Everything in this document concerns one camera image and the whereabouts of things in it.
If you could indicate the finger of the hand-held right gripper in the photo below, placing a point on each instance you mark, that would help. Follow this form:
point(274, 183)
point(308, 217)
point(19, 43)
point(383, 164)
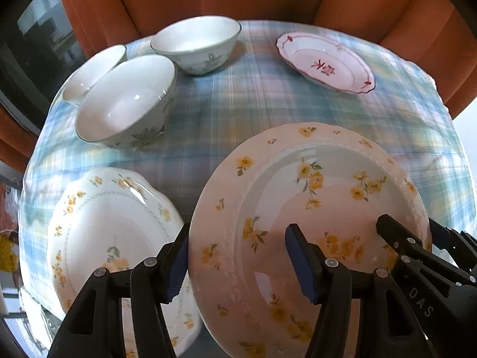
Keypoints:
point(452, 242)
point(398, 235)

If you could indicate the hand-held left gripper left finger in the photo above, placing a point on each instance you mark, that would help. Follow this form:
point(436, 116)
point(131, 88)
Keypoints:
point(177, 264)

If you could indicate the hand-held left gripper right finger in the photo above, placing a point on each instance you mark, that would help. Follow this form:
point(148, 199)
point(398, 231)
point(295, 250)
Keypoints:
point(300, 264)

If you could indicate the scalloped yellow floral plate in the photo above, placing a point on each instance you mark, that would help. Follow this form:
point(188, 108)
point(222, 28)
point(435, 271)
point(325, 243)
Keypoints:
point(108, 223)

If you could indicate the large yellow floral plate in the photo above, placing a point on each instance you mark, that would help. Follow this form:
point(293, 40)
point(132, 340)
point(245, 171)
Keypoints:
point(283, 179)

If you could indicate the white floral bowl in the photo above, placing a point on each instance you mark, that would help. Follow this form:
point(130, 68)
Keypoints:
point(123, 108)
point(193, 37)
point(93, 71)

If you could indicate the small red patterned plate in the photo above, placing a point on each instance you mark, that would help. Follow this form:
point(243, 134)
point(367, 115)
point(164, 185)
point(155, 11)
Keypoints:
point(324, 63)

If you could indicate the yellow packet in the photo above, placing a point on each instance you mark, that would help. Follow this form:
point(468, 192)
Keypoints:
point(5, 253)

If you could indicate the plaid tablecloth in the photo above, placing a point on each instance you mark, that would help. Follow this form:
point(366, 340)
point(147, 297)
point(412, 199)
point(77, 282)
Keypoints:
point(242, 100)

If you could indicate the dark glass window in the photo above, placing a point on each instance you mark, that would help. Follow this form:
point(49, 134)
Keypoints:
point(33, 52)

